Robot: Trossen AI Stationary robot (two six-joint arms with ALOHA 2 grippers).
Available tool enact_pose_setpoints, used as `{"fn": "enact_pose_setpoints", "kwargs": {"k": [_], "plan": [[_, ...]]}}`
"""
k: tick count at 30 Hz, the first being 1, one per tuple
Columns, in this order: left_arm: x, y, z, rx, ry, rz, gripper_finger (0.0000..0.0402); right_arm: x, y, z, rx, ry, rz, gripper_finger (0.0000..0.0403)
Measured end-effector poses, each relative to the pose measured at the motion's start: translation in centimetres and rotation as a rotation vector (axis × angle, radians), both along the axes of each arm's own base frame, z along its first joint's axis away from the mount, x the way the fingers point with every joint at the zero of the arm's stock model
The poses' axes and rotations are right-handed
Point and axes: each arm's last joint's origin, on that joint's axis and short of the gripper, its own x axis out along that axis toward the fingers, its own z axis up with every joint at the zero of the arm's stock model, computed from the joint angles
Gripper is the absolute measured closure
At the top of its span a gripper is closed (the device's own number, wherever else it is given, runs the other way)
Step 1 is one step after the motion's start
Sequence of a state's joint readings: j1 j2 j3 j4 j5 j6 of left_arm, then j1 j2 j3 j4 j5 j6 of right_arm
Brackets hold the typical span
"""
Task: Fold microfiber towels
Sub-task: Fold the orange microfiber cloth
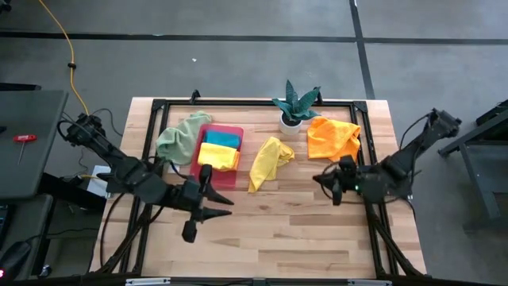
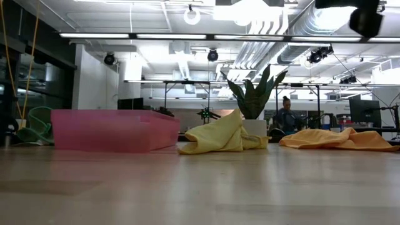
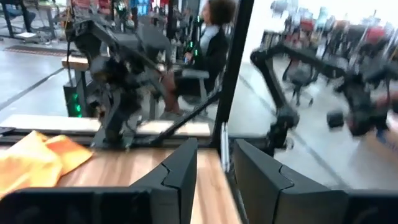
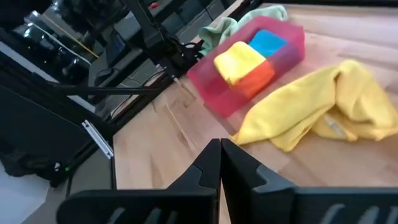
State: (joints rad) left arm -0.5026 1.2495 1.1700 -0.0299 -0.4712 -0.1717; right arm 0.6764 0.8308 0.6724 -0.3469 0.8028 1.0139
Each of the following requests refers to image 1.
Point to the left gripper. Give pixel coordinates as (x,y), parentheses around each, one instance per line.
(186,198)

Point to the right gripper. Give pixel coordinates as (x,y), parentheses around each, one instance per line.
(363,183)

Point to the pink plastic bin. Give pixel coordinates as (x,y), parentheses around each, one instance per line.
(222,180)

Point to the orange microfiber towel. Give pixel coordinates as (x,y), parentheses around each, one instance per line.
(331,139)

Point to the yellow microfiber towel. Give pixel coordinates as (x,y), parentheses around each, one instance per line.
(268,163)
(216,157)

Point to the teal microfiber towel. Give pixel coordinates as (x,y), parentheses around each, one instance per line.
(222,139)

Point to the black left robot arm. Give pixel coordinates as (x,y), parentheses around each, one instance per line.
(131,175)

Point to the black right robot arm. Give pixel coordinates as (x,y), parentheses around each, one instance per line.
(409,155)

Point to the green microfiber towel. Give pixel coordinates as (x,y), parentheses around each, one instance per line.
(178,139)

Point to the snake plant in white pot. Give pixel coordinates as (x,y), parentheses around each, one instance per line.
(291,119)

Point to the white paper sheet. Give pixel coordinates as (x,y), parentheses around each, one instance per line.
(93,184)

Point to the grey metal stand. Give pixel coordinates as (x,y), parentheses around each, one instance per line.
(482,159)

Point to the black desk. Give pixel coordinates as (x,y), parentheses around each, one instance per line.
(24,222)

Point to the grey side table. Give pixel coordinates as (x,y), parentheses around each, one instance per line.
(31,143)

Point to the black computer mouse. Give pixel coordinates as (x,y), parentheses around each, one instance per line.
(14,256)

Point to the silver metal bracket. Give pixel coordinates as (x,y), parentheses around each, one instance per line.
(147,281)
(369,282)

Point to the black aluminium table frame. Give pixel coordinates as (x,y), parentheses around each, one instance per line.
(258,102)

